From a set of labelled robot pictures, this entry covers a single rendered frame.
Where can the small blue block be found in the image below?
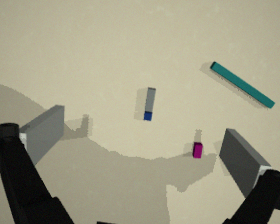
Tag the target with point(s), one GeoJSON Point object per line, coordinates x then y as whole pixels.
{"type": "Point", "coordinates": [147, 116]}

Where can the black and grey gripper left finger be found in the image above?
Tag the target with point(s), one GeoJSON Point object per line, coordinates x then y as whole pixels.
{"type": "Point", "coordinates": [29, 200]}

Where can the short magenta rod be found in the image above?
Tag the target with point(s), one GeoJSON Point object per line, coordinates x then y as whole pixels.
{"type": "Point", "coordinates": [197, 150]}

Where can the turquoise rod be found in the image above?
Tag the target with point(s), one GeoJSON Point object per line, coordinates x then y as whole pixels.
{"type": "Point", "coordinates": [242, 84]}

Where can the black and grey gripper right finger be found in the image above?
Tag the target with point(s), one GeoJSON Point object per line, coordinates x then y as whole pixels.
{"type": "Point", "coordinates": [246, 167]}

